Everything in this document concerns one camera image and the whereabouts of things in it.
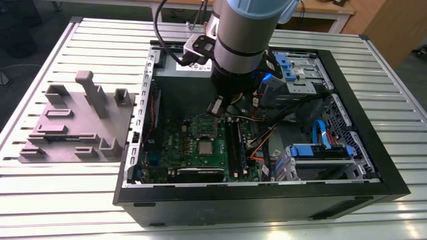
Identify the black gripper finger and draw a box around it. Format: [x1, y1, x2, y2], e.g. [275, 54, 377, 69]
[207, 96, 231, 118]

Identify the silver CPU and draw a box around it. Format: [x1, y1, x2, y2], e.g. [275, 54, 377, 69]
[197, 142, 215, 155]

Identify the metal socket cover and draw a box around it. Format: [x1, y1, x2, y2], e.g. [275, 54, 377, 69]
[193, 112, 220, 140]

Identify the grey power supply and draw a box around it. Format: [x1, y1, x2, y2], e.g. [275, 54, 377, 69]
[152, 52, 221, 120]

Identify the black RAM slot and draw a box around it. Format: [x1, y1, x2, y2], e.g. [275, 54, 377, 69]
[224, 118, 237, 177]
[233, 118, 249, 174]

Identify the metal drive cage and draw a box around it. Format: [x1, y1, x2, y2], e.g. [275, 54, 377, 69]
[257, 49, 335, 108]

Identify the green motherboard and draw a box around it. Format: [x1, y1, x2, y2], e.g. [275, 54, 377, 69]
[137, 116, 264, 185]

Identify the black graphics card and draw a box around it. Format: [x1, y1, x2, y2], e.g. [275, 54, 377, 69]
[168, 167, 225, 183]

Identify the hard disk in blue carrier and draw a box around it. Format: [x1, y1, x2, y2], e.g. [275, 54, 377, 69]
[288, 144, 355, 161]

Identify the metal disk bay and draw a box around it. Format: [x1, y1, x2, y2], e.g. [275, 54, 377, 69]
[269, 143, 381, 182]

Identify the black PC case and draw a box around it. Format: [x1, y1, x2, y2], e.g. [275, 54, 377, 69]
[112, 39, 411, 228]

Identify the grey printed parts rack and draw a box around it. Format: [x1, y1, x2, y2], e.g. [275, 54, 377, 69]
[16, 70, 137, 164]

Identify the green RAM stick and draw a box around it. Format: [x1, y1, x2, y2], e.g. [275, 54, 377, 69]
[44, 135, 95, 143]

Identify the wooden cabinet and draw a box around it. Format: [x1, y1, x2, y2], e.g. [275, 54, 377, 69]
[341, 0, 427, 69]

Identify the white black wire bundle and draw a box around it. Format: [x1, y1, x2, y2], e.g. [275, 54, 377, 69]
[225, 109, 272, 124]

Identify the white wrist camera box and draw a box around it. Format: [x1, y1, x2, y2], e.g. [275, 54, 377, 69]
[263, 72, 287, 89]

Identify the blue drive latch bracket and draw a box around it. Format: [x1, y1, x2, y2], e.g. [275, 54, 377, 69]
[275, 53, 297, 82]

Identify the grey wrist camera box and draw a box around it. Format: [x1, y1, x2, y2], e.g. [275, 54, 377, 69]
[181, 34, 215, 66]

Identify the black cable bundle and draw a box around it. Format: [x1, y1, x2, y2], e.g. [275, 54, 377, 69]
[245, 92, 335, 151]

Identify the orange wire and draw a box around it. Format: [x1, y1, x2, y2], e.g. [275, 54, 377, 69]
[248, 139, 268, 161]

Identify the blue wire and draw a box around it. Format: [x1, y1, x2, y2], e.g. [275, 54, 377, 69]
[312, 119, 339, 151]

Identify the black camera cable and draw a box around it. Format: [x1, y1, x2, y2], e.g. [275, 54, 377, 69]
[153, 0, 189, 66]

